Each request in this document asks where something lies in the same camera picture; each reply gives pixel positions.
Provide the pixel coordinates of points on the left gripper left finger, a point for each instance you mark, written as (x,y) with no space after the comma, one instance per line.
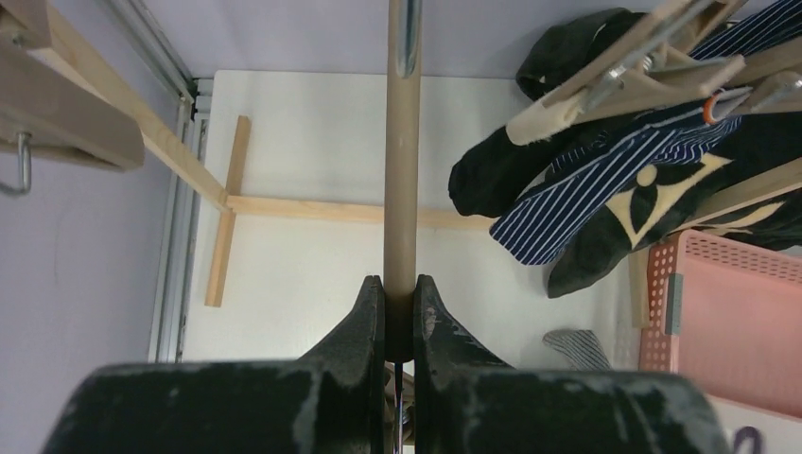
(330,400)

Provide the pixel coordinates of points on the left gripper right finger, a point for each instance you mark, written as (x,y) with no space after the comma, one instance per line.
(468,400)

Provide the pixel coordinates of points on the grey striped underwear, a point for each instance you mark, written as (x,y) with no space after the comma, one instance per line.
(581,348)

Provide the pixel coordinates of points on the black underwear beige waistband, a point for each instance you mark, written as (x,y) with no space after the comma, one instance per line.
(492,174)

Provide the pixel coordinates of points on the wooden clothes rack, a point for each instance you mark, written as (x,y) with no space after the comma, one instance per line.
(74,57)

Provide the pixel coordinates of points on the navy striped boxer shorts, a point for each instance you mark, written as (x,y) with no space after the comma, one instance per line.
(546,217)

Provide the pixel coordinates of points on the black floral blanket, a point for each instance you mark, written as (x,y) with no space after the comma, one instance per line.
(663,197)

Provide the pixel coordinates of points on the pink plastic basket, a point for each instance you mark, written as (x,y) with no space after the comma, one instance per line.
(727,316)

